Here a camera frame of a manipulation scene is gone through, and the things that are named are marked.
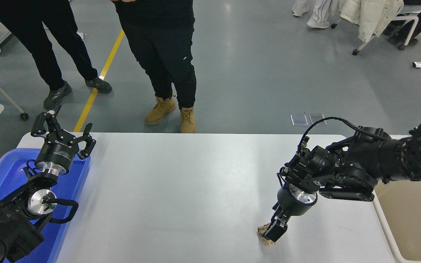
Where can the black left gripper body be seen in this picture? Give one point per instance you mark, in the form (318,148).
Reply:
(57,151)

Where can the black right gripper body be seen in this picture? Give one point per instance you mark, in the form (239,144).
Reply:
(292,208)

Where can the tan paper ball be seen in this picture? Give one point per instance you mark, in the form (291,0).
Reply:
(269,243)

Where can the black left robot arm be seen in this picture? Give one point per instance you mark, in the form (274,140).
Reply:
(9,226)

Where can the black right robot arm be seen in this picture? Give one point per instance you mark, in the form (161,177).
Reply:
(378,157)

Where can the grey wheeled chair base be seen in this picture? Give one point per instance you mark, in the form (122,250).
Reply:
(25,116)

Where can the blue plastic tray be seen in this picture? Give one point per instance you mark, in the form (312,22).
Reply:
(9,171)

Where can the person with grey shoes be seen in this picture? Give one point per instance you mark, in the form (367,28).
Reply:
(42,36)

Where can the square metal floor plate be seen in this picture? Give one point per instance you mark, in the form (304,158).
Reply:
(316,121)
(299,119)

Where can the large pale plastic bin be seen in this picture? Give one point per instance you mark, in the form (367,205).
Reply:
(415,226)

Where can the person with tan boots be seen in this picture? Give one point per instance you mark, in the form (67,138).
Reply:
(163,44)

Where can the person with white trousers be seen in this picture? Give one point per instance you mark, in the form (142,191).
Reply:
(320,14)

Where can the cream padded jacket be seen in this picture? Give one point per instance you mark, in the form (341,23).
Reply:
(373,14)

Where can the white wheeled chair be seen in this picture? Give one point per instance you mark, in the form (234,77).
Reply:
(411,22)

